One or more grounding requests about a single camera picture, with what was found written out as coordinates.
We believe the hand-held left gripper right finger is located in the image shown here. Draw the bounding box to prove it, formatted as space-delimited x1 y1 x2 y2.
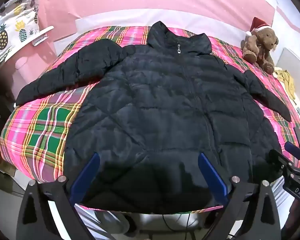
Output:
198 152 282 240

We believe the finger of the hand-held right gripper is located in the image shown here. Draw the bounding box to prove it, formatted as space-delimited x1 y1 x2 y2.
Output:
284 141 300 167
268 149 294 172

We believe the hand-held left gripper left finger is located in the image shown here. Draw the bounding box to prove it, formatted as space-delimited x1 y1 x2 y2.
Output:
16 152 101 240

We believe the black puffer jacket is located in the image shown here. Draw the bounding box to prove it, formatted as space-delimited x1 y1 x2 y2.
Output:
15 21 292 215

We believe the person's right forearm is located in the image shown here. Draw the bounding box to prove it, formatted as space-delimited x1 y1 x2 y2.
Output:
281 197 300 240

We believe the yellow cloth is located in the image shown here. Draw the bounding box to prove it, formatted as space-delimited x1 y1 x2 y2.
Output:
274 67 297 101

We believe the pink green plaid blanket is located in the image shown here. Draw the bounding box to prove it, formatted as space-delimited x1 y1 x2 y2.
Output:
0 25 300 215

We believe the white panel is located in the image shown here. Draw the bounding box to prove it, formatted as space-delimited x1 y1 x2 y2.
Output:
276 47 300 79

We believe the brown teddy bear santa hat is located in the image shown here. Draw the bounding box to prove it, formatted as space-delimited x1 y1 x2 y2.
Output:
241 17 279 75

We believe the white bed sheet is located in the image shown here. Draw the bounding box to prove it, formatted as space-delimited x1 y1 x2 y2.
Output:
54 5 275 53

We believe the pineapple print cloth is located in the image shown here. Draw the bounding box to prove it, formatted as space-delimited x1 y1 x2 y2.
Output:
0 0 40 68

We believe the black cable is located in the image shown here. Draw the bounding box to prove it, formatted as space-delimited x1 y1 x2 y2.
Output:
162 214 191 231

